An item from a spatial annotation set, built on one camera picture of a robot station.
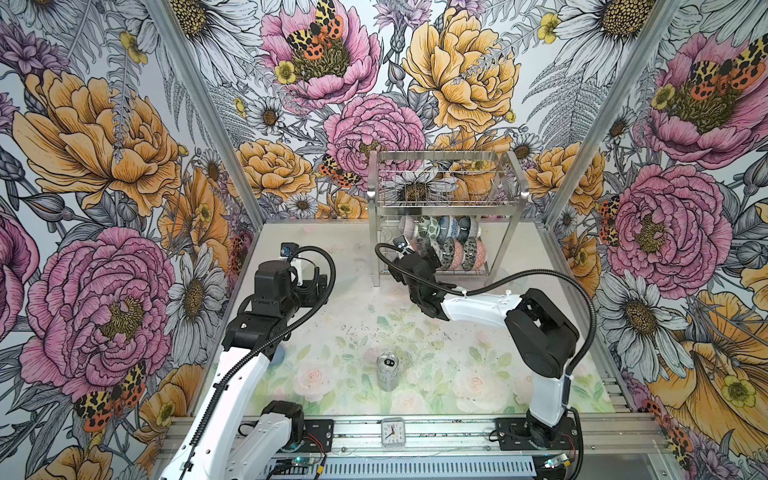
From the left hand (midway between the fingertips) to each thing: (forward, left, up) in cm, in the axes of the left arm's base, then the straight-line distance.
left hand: (306, 287), depth 76 cm
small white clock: (-28, -21, -21) cm, 41 cm away
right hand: (+15, -28, -8) cm, 33 cm away
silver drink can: (-17, -20, -9) cm, 28 cm away
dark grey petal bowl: (+36, -48, -15) cm, 62 cm away
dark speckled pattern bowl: (+24, -49, -17) cm, 57 cm away
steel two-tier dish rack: (+51, -51, -18) cm, 74 cm away
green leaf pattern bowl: (+37, -33, -16) cm, 52 cm away
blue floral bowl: (+34, -40, -15) cm, 55 cm away
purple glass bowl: (+32, -26, -11) cm, 43 cm away
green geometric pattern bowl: (+25, -41, -17) cm, 51 cm away
